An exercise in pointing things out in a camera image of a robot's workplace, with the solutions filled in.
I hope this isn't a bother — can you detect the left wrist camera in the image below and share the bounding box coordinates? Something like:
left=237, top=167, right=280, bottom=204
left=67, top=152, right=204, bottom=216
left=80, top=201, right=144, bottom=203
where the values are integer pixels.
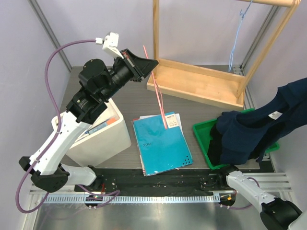
left=95, top=32, right=124, bottom=59

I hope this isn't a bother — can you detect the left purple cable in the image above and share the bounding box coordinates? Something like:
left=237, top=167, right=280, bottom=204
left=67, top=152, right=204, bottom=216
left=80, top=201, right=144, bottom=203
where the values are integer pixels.
left=15, top=39, right=120, bottom=214

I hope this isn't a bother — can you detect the black flower print t shirt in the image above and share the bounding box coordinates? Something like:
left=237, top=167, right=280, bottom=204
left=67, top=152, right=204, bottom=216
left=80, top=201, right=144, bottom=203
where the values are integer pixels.
left=207, top=124, right=227, bottom=166

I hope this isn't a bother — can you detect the white storage box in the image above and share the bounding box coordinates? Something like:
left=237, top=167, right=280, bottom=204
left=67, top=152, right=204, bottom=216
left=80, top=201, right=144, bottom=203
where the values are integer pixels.
left=66, top=99, right=131, bottom=167

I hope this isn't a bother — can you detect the navy blue t shirt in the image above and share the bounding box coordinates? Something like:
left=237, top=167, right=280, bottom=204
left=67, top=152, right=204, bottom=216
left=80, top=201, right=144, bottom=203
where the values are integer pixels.
left=215, top=78, right=307, bottom=165

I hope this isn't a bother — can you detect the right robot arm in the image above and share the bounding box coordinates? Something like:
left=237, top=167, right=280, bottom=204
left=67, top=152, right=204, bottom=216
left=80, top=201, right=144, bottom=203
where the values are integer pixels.
left=216, top=165, right=307, bottom=230

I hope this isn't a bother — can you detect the light blue hanger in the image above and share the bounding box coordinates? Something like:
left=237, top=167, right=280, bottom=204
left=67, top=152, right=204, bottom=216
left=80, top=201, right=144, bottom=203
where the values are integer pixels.
left=228, top=0, right=254, bottom=72

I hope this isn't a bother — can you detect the pink hanger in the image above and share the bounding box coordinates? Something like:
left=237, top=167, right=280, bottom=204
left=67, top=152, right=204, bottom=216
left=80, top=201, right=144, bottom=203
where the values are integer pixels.
left=142, top=45, right=168, bottom=130

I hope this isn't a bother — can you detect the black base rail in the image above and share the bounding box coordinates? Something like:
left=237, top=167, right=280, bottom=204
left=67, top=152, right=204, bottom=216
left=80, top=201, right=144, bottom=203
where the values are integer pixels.
left=85, top=168, right=230, bottom=197

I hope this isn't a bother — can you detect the wooden clothes rack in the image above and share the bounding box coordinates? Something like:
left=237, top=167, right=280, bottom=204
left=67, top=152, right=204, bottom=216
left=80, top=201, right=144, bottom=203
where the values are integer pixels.
left=146, top=0, right=300, bottom=111

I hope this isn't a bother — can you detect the green plastic tray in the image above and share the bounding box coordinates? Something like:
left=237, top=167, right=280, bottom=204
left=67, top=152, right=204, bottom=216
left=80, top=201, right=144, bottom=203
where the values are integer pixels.
left=192, top=108, right=280, bottom=170

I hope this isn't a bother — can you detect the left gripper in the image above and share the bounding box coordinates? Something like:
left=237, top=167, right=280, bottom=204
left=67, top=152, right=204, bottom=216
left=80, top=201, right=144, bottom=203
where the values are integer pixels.
left=100, top=48, right=158, bottom=101

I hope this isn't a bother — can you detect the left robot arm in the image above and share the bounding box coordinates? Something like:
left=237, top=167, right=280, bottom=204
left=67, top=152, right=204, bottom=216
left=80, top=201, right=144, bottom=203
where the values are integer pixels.
left=19, top=49, right=159, bottom=193

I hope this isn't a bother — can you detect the teal notebook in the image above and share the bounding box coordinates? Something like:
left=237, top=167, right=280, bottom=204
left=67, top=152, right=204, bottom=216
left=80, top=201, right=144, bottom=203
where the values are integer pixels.
left=134, top=112, right=193, bottom=176

